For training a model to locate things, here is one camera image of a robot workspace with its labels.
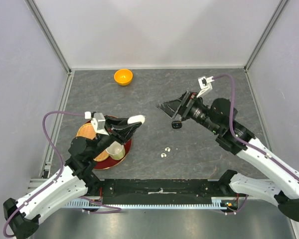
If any white slotted cable duct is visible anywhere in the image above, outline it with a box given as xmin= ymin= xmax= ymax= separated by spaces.
xmin=62 ymin=198 xmax=235 ymax=210

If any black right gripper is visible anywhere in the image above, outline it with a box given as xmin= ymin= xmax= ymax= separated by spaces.
xmin=155 ymin=90 xmax=220 ymax=134

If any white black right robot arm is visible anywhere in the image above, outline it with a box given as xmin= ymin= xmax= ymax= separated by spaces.
xmin=156 ymin=92 xmax=299 ymax=222

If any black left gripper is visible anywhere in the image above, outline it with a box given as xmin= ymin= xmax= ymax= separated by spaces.
xmin=90 ymin=115 xmax=143 ymax=158

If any woven bamboo mat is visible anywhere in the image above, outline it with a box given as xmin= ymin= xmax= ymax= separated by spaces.
xmin=76 ymin=122 xmax=109 ymax=162

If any pale green plastic cup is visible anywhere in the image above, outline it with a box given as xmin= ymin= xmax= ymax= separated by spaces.
xmin=106 ymin=143 xmax=125 ymax=161

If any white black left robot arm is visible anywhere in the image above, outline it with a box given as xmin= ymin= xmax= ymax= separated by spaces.
xmin=3 ymin=112 xmax=145 ymax=239

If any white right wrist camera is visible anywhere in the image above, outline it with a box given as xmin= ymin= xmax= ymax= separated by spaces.
xmin=197 ymin=76 xmax=214 ymax=98

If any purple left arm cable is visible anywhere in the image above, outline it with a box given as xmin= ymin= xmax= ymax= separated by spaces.
xmin=2 ymin=111 xmax=87 ymax=237

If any orange plastic bowl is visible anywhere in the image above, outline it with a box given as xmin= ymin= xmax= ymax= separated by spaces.
xmin=114 ymin=69 xmax=133 ymax=86

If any white earbud charging case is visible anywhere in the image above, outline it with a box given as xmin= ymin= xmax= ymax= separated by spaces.
xmin=127 ymin=115 xmax=146 ymax=124

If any round red lacquer tray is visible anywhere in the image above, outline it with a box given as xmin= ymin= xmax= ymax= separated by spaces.
xmin=76 ymin=121 xmax=132 ymax=170

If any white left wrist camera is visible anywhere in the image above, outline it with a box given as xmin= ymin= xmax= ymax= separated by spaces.
xmin=91 ymin=112 xmax=109 ymax=135

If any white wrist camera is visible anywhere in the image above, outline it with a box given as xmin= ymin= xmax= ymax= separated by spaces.
xmin=197 ymin=76 xmax=214 ymax=98
xmin=91 ymin=112 xmax=109 ymax=135

